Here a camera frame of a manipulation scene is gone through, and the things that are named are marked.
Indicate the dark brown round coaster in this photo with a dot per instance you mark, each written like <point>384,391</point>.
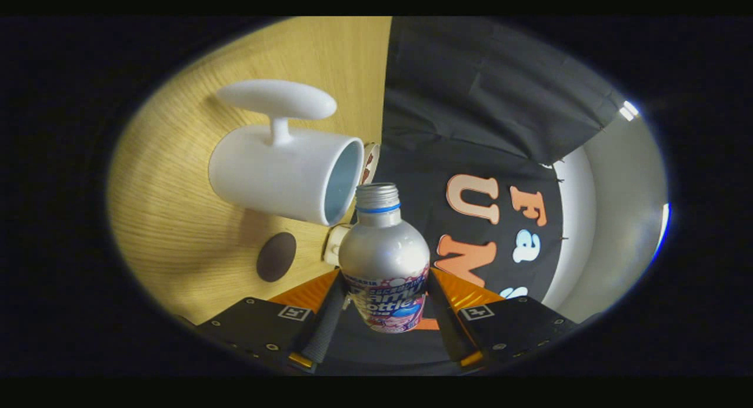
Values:
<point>276,257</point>

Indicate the silver juice bottle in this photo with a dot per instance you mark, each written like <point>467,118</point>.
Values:
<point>382,249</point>

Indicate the wooden table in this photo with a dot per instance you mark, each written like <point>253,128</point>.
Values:
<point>176,249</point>

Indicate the white toaster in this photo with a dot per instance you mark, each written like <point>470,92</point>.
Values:
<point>333,246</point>

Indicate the small ceiling light panel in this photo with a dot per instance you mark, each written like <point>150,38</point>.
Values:
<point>629,110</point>

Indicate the white cup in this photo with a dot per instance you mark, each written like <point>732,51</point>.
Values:
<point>276,173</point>

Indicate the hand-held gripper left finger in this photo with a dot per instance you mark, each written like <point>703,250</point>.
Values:
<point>326,331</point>

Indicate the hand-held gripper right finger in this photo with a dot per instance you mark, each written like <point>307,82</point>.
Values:
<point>450,331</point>

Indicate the small plate with red food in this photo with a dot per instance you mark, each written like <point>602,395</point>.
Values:
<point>369,161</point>

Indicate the black backdrop cloth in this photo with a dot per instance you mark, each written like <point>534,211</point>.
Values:
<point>470,90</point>

